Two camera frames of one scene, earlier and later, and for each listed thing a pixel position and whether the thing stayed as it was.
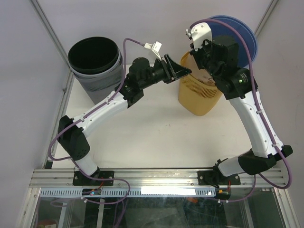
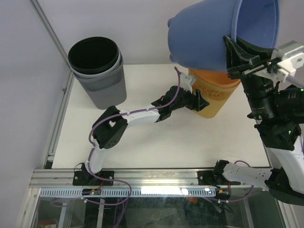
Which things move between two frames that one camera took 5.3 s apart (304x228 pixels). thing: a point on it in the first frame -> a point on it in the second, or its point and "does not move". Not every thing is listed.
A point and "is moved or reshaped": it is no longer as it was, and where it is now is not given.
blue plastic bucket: (223, 34) is moved or reshaped
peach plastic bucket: (203, 75) does not move
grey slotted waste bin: (100, 88) does not move
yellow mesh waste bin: (196, 97) is moved or reshaped
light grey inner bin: (97, 74) does not move
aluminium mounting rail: (63, 178) does not move
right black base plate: (211, 177) does not move
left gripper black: (176, 71) -> (196, 103)
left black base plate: (80, 178) does not move
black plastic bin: (92, 55) does not move
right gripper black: (206, 44) -> (238, 58)
